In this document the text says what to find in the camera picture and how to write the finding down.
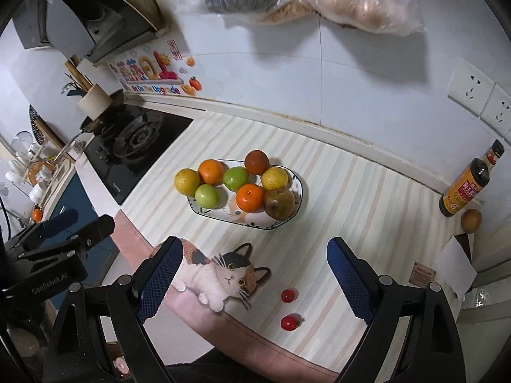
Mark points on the small orange by sink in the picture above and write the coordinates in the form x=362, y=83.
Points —
x=37, y=214

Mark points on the small brown round fruit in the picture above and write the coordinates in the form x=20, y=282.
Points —
x=471, y=220

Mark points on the small brown card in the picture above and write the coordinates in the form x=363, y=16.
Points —
x=423, y=274

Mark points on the yellow citrus fruit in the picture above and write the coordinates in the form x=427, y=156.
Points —
x=187, y=181
x=274, y=178

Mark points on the cherry tomato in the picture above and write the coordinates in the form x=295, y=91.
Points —
x=288, y=295
x=289, y=322

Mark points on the dark red-brown round fruit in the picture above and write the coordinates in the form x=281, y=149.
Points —
x=256, y=161

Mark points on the striped cat-print tablecloth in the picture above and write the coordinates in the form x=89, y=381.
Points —
x=351, y=207

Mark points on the wooden spatula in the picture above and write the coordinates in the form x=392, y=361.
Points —
x=78, y=74

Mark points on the white wall socket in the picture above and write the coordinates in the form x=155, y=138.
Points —
x=471, y=87
x=498, y=111

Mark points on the beige utensil holder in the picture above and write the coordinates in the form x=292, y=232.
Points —
x=95, y=101

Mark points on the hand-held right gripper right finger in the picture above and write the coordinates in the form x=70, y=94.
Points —
x=351, y=283

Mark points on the oval floral ceramic plate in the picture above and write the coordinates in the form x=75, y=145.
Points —
x=249, y=217

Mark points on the black gas stove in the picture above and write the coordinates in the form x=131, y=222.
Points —
x=135, y=147

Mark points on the dish rack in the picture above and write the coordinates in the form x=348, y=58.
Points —
x=32, y=163

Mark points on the colourful wall sticker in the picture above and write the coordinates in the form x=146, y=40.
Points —
x=151, y=72

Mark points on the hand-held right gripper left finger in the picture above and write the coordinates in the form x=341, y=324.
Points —
x=159, y=283

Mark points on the plastic bag with pale produce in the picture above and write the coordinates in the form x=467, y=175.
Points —
x=359, y=0

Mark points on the soy sauce bottle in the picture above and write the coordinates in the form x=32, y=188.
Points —
x=465, y=191

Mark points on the blue kitchen cabinet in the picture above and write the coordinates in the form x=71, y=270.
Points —
x=64, y=203

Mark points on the range hood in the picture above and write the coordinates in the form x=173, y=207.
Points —
x=92, y=12

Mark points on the green apple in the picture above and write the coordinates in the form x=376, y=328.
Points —
x=235, y=178
x=206, y=195

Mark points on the white paper sheet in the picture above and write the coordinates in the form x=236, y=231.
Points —
x=455, y=267

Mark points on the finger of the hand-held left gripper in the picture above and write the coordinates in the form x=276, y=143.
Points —
x=60, y=219
x=94, y=227

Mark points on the white cup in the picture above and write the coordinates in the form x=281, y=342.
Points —
x=77, y=150

